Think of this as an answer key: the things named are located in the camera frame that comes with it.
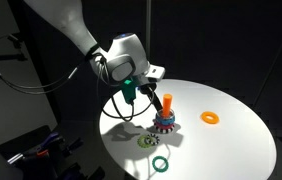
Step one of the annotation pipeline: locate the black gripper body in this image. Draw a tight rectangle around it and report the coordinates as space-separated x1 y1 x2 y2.
136 77 159 96

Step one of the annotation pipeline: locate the clear plastic ring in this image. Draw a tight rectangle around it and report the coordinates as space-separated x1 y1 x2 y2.
157 107 177 122

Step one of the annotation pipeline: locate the orange stacker peg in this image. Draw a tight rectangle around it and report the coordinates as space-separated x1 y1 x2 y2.
162 93 174 118

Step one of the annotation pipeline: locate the black clamp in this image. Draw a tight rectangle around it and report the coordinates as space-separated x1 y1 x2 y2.
60 135 84 157

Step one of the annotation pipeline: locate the black stand column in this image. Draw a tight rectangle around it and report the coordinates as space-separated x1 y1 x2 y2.
7 0 63 125

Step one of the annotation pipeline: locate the wrist camera with green light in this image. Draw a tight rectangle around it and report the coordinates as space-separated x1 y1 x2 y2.
120 78 139 105

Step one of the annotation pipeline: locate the blue stacker ring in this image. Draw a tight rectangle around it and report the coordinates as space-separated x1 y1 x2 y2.
154 112 177 127

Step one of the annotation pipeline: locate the red stacker ring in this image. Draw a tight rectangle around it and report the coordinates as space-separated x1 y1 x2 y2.
153 121 177 131

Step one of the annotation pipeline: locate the large black white striped ring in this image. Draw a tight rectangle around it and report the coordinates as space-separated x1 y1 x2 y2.
154 124 177 135

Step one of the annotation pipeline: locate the small black white striped ring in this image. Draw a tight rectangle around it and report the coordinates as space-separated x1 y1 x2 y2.
146 133 161 147

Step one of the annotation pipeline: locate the looped black cable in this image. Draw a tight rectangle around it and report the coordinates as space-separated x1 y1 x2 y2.
95 55 157 122

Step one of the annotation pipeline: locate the lime green bumpy ring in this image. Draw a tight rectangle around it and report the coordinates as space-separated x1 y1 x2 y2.
137 134 154 150

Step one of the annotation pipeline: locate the orange ring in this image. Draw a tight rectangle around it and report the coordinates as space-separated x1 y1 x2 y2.
200 111 221 126

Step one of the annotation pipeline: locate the teal bumpy ring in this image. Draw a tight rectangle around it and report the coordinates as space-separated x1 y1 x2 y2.
151 155 170 173

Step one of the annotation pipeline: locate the long black cable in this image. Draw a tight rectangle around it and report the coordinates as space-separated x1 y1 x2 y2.
0 51 97 96

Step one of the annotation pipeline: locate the white wall panel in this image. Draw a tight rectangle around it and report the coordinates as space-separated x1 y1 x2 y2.
0 0 59 148

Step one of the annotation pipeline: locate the black horizontal bracket rod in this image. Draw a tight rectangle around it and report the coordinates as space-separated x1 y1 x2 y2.
0 52 28 63

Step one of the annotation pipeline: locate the silver metal rail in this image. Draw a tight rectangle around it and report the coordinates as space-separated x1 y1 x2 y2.
6 152 24 165

